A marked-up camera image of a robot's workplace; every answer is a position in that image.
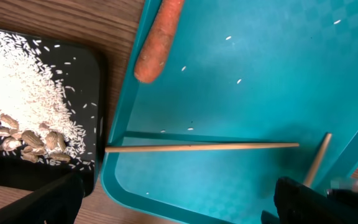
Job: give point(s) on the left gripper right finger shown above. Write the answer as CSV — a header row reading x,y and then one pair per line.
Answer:
x,y
297,203

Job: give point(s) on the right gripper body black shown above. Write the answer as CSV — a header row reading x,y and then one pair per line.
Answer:
x,y
344,191

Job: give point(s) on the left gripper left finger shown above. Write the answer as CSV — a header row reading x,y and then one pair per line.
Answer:
x,y
56,202

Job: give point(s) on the wooden chopstick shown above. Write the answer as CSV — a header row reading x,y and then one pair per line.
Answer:
x,y
317,161
201,147

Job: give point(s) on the pile of peanuts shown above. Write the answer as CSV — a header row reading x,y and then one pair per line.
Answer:
x,y
49,144

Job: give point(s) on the pile of rice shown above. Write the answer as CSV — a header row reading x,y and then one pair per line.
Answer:
x,y
29,95

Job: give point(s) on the orange carrot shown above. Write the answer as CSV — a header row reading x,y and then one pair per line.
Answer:
x,y
155,50

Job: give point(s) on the black tray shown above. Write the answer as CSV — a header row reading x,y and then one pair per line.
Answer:
x,y
81,72

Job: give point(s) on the teal serving tray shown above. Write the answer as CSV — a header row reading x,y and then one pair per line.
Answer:
x,y
245,70

